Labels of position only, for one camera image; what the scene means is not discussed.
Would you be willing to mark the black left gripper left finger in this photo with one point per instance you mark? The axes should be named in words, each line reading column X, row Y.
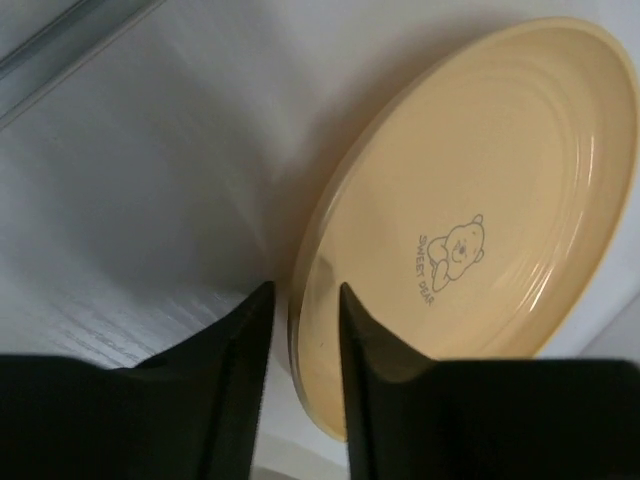
column 189, row 412

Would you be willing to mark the aluminium table edge rail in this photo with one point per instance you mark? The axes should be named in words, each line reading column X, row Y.
column 54, row 49

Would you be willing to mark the yellow plastic plate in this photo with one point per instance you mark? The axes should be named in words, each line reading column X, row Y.
column 473, row 211

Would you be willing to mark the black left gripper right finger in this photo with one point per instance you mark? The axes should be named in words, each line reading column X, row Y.
column 411, row 417

